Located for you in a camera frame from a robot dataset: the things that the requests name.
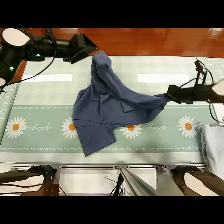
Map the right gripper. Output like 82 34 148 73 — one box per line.
167 83 215 105

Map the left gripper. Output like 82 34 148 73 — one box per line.
62 33 89 65

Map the dark blue shirt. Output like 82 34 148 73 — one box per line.
72 50 172 157

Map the light blue garment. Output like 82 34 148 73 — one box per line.
195 122 224 176

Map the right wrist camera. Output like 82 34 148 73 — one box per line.
194 58 210 88

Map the silver frame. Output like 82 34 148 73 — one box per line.
0 161 224 197

